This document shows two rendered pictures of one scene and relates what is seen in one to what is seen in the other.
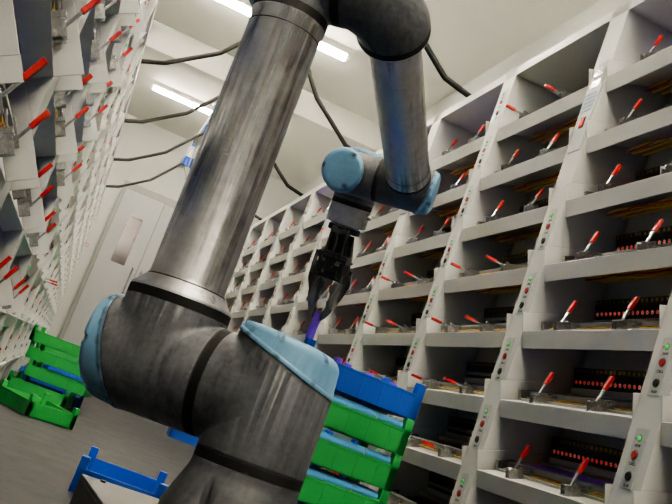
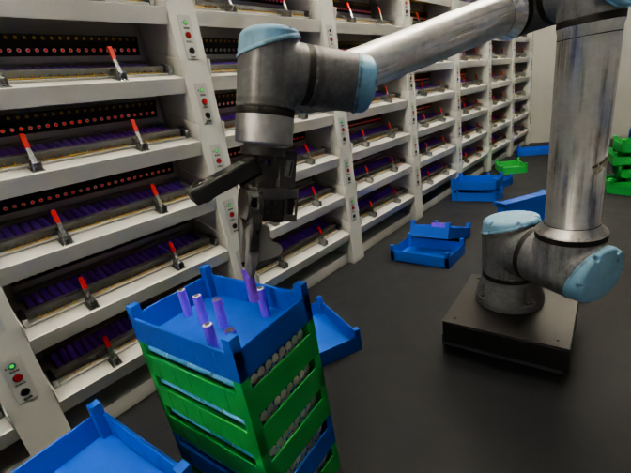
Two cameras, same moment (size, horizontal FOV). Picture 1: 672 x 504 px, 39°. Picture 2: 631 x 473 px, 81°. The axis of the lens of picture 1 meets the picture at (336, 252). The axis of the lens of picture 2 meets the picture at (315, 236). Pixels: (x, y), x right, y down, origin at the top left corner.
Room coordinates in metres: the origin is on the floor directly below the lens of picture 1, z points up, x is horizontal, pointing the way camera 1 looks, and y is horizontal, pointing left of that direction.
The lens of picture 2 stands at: (2.29, 0.54, 0.78)
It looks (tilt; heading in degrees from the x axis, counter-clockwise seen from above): 19 degrees down; 237
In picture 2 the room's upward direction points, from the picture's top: 10 degrees counter-clockwise
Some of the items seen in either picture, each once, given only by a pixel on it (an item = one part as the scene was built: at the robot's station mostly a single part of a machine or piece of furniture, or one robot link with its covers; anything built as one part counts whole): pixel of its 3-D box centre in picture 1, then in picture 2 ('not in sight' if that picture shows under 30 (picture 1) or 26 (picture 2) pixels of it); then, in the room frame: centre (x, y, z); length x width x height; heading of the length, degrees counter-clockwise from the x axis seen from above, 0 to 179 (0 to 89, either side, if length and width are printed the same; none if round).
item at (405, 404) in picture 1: (345, 376); (219, 312); (2.13, -0.12, 0.44); 0.30 x 0.20 x 0.08; 110
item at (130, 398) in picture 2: not in sight; (297, 280); (1.53, -0.88, 0.03); 2.19 x 0.16 x 0.05; 13
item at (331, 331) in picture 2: not in sight; (315, 329); (1.73, -0.45, 0.04); 0.30 x 0.20 x 0.08; 80
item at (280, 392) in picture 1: (267, 397); (512, 243); (1.29, 0.02, 0.32); 0.17 x 0.15 x 0.18; 75
